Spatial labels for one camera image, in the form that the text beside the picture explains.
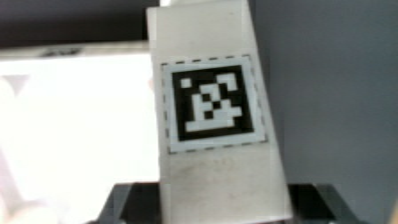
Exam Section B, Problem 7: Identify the white square table top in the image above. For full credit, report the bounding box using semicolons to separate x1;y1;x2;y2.
0;41;159;224

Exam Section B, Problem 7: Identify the white table leg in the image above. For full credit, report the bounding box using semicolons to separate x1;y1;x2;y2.
148;0;294;224

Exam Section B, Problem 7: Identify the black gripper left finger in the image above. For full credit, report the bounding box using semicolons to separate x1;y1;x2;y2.
87;182;162;224

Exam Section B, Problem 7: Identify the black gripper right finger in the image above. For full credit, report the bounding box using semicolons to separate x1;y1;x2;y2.
286;183;368;224

